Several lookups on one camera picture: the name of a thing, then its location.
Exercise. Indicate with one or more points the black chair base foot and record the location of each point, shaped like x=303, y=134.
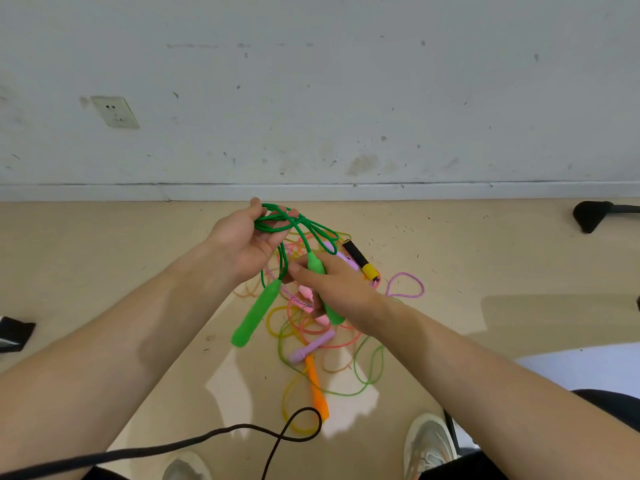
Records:
x=592, y=214

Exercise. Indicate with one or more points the person's right forearm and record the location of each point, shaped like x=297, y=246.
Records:
x=480, y=389

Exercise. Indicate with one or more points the person's right hand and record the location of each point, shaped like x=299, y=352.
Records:
x=350, y=294

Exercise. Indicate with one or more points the black flat object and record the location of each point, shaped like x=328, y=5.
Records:
x=14, y=334

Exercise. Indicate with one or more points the person's right shoe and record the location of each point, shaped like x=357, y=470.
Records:
x=427, y=444

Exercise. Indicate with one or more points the white wall socket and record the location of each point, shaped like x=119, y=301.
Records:
x=116, y=112

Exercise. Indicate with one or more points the person's left hand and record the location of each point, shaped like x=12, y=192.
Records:
x=235, y=239

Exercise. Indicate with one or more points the person's left shoe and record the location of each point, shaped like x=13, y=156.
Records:
x=186, y=467

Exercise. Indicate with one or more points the person's black trousers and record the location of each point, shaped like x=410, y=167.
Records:
x=615, y=407

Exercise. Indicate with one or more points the person's left forearm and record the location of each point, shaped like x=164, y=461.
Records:
x=110, y=344

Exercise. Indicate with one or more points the person's shoe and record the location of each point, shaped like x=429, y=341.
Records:
x=427, y=444
x=186, y=467

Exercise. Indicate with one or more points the person's right thumb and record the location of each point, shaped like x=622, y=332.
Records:
x=306, y=274

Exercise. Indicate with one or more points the person's left thumb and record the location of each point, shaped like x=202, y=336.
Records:
x=285, y=222

